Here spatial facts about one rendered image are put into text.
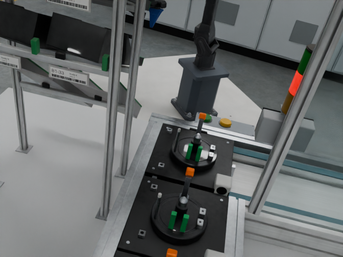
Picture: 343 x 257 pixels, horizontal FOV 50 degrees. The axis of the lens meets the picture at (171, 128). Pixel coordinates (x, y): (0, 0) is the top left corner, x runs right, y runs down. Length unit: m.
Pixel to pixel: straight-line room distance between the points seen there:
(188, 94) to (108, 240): 0.71
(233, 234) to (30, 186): 0.58
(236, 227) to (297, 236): 0.19
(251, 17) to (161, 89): 2.56
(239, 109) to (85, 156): 0.70
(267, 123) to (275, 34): 3.24
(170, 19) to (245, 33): 0.83
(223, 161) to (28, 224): 0.57
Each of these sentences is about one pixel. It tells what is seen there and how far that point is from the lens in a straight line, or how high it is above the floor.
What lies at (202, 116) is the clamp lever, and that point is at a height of 1.07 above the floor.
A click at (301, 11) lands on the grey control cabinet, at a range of 4.01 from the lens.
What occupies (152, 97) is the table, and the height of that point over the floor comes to 0.86.
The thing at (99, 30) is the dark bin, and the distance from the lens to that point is 0.81.
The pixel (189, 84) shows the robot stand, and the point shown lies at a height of 1.00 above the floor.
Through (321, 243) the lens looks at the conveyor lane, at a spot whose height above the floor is 0.91.
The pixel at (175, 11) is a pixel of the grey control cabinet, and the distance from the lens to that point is 4.22.
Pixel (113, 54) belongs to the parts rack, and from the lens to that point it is 0.75.
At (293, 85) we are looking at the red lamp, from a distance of 0.84.
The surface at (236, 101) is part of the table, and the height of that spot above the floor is 0.86.
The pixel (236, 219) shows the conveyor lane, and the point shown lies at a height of 0.95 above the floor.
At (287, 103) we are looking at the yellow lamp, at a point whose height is 1.29.
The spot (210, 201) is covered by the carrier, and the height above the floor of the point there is 0.97.
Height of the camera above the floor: 1.69
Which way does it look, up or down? 37 degrees down
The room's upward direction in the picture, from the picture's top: 11 degrees clockwise
